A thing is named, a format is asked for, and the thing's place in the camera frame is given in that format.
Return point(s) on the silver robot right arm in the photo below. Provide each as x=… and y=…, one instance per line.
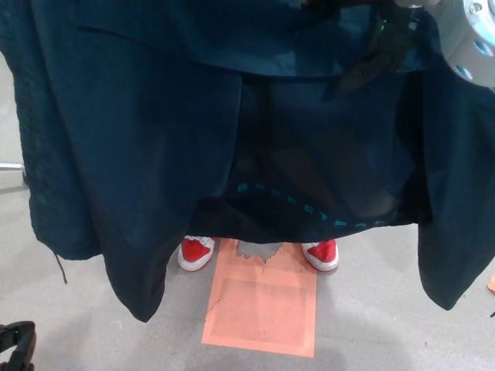
x=464, y=42

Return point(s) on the silver metal bar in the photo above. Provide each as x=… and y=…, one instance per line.
x=11, y=167

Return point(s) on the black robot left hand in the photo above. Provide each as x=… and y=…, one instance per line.
x=17, y=348

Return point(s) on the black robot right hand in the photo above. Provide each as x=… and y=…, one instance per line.
x=386, y=50

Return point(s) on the dark teal coat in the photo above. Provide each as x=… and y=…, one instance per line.
x=135, y=154

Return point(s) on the small orange tape piece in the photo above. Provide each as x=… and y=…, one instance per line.
x=491, y=284

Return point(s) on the red white sneaker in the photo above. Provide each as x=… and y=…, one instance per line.
x=195, y=253
x=321, y=253

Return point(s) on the orange square floor marking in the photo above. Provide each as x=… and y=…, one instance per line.
x=259, y=309

